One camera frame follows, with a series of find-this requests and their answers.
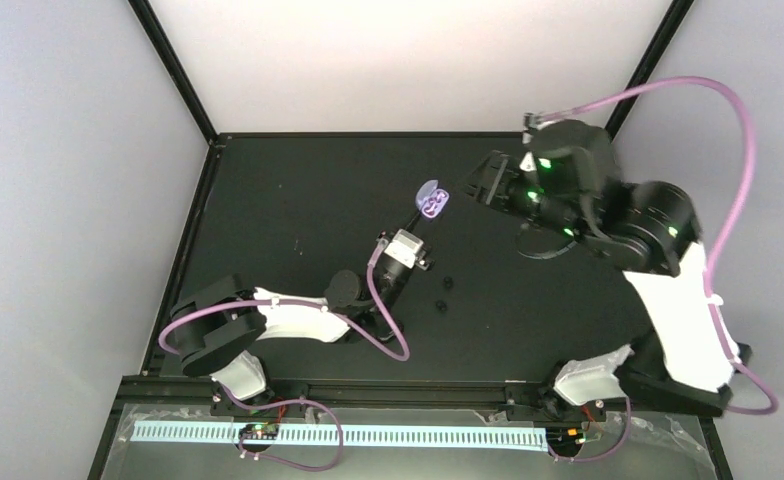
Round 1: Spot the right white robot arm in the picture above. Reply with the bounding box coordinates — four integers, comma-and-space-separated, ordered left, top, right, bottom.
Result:
462, 120, 750, 419

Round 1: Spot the right circuit board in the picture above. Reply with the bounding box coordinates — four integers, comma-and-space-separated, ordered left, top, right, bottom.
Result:
546, 428, 586, 445

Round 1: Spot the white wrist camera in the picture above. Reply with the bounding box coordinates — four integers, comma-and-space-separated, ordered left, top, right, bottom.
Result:
522, 112, 544, 145
382, 229, 429, 270

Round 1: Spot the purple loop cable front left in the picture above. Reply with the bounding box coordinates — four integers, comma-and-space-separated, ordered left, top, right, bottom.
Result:
216, 380, 346, 473

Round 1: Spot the black front aluminium rail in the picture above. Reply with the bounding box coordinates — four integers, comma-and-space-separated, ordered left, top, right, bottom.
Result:
113, 376, 544, 410

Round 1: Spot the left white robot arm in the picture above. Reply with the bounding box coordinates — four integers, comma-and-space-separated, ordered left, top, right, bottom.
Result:
158, 212, 432, 404

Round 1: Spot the lavender earbud charging case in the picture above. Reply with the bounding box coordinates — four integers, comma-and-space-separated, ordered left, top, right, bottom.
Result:
415, 180, 450, 220

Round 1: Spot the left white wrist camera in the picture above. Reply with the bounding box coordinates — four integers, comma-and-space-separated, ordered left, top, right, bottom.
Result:
382, 229, 429, 270

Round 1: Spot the white slotted cable duct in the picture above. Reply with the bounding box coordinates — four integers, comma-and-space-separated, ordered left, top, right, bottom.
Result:
126, 420, 548, 452

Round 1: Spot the circuit board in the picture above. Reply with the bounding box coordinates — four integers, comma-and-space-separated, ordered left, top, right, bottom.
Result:
238, 423, 280, 442
546, 428, 586, 445

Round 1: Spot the left circuit board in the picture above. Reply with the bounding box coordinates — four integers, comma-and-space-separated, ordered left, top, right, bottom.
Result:
238, 423, 280, 442

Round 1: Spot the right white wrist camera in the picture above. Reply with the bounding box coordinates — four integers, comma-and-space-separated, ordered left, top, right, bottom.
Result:
522, 112, 544, 145

